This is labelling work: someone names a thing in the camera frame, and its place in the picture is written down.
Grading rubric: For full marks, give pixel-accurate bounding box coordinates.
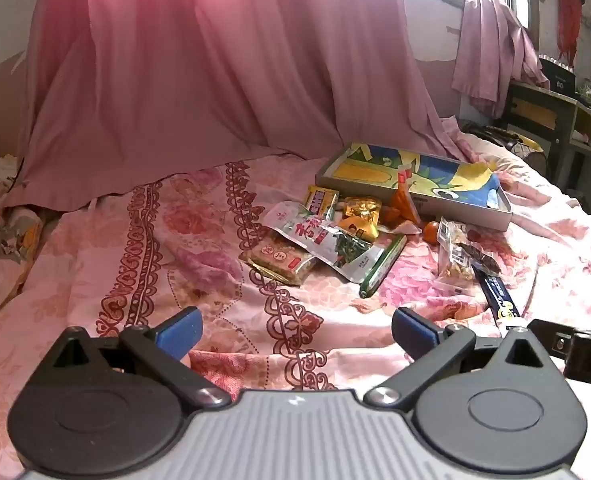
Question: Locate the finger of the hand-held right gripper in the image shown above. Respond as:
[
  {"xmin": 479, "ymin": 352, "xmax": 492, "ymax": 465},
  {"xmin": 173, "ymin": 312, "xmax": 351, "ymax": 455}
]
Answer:
[
  {"xmin": 564, "ymin": 324, "xmax": 591, "ymax": 387},
  {"xmin": 527, "ymin": 319, "xmax": 579, "ymax": 361}
]

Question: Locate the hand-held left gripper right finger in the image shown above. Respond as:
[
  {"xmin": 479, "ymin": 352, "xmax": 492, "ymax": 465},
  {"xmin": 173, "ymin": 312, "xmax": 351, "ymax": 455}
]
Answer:
[{"xmin": 364, "ymin": 306, "xmax": 551, "ymax": 407}]

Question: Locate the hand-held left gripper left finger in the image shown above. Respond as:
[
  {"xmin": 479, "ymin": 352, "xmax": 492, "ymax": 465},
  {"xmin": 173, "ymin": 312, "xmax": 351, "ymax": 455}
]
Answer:
[{"xmin": 46, "ymin": 306, "xmax": 232, "ymax": 407}]

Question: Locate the dark blue stick packet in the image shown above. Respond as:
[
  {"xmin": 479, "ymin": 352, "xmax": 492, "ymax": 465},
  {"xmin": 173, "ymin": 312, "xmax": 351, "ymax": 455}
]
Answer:
[{"xmin": 473, "ymin": 265, "xmax": 523, "ymax": 338}]

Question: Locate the green stick packet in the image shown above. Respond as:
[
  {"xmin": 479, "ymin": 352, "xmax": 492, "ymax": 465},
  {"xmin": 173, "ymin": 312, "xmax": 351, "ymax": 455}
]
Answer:
[{"xmin": 358, "ymin": 234, "xmax": 407, "ymax": 298}]

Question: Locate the clear nut packet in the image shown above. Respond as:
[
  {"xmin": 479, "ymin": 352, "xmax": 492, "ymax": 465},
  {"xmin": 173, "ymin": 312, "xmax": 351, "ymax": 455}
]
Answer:
[{"xmin": 436, "ymin": 216, "xmax": 476, "ymax": 281}]

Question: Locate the dark dried snack packet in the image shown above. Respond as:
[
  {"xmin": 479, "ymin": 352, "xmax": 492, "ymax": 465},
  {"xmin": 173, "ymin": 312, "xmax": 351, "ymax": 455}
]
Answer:
[{"xmin": 454, "ymin": 241, "xmax": 502, "ymax": 277}]

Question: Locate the rice cracker packet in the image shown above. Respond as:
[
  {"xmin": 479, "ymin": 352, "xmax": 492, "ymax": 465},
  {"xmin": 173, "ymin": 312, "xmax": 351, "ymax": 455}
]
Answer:
[{"xmin": 238, "ymin": 234, "xmax": 321, "ymax": 287}]

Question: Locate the gold foil snack packet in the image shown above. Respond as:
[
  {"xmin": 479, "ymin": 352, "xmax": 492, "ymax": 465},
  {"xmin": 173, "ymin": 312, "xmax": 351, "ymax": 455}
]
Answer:
[{"xmin": 336, "ymin": 195, "xmax": 382, "ymax": 242}]

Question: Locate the white green snack packet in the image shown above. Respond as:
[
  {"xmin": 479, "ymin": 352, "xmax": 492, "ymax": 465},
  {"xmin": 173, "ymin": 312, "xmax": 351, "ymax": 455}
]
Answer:
[{"xmin": 262, "ymin": 201, "xmax": 387, "ymax": 283}]

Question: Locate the orange sausage packet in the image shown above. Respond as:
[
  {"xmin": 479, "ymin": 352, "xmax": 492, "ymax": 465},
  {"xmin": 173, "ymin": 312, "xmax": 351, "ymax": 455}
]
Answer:
[{"xmin": 378, "ymin": 164, "xmax": 423, "ymax": 235}]

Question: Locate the yellow snack packet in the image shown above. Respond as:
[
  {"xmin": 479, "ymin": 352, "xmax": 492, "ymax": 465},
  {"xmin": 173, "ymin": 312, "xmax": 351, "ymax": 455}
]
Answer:
[{"xmin": 303, "ymin": 186, "xmax": 339, "ymax": 221}]

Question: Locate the printed cardboard box tray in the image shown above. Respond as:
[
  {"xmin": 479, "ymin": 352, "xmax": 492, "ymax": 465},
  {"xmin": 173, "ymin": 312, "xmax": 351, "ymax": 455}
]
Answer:
[{"xmin": 314, "ymin": 141, "xmax": 513, "ymax": 232}]

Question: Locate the pink floral bedsheet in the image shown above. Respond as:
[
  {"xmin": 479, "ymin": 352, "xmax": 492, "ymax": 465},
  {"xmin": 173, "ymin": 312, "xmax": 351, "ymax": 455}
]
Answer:
[{"xmin": 0, "ymin": 130, "xmax": 591, "ymax": 480}]

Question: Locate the cartoon print pillow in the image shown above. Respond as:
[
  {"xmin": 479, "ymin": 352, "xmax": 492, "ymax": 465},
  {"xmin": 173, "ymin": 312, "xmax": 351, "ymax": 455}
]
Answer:
[{"xmin": 0, "ymin": 205, "xmax": 46, "ymax": 266}]

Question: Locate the wooden desk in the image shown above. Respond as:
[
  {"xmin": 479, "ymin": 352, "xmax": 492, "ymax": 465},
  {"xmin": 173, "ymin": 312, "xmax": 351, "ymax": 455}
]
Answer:
[{"xmin": 498, "ymin": 80, "xmax": 591, "ymax": 196}]

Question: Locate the large pink curtain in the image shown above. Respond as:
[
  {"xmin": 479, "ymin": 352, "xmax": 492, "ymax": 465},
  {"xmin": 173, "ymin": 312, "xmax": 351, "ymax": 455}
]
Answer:
[{"xmin": 3, "ymin": 0, "xmax": 471, "ymax": 211}]

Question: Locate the black box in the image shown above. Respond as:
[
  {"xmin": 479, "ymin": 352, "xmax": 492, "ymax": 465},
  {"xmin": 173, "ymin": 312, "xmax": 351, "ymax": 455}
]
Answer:
[{"xmin": 538, "ymin": 52, "xmax": 579, "ymax": 96}]

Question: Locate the small tied pink curtain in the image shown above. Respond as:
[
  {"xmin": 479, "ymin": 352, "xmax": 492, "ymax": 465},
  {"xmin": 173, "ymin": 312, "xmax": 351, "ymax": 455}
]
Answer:
[{"xmin": 450, "ymin": 0, "xmax": 551, "ymax": 118}]

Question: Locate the red wall decoration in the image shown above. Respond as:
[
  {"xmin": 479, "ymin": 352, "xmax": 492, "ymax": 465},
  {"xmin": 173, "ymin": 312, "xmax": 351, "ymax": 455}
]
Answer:
[{"xmin": 555, "ymin": 0, "xmax": 583, "ymax": 68}]

